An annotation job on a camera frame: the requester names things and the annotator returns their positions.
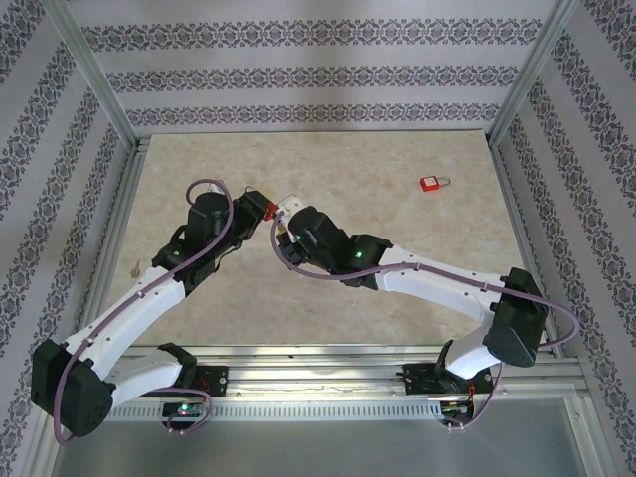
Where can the red padlock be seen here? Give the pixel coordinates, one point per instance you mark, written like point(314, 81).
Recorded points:
point(269, 212)
point(428, 184)

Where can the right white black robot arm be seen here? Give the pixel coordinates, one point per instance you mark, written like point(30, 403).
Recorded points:
point(447, 283)

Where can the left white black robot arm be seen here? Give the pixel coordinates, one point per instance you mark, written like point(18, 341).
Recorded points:
point(124, 308)

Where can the grey metal panel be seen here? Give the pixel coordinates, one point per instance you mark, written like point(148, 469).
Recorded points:
point(318, 447)

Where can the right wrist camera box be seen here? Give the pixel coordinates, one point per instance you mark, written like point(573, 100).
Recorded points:
point(290, 205)

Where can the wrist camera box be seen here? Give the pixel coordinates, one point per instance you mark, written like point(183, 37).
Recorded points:
point(290, 205)
point(213, 189)

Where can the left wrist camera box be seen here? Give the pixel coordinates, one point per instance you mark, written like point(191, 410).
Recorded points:
point(213, 189)

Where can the aluminium table edge rail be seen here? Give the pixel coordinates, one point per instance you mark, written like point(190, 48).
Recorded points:
point(115, 223)
point(517, 223)

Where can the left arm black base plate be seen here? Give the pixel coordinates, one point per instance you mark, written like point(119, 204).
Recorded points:
point(218, 380)

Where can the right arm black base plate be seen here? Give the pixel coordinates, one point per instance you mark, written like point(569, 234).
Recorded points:
point(422, 382)

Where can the aluminium corner post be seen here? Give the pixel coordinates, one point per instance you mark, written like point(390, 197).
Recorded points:
point(97, 74)
point(533, 74)

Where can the aluminium frame bar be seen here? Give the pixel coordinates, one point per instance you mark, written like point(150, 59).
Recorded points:
point(588, 437)
point(42, 462)

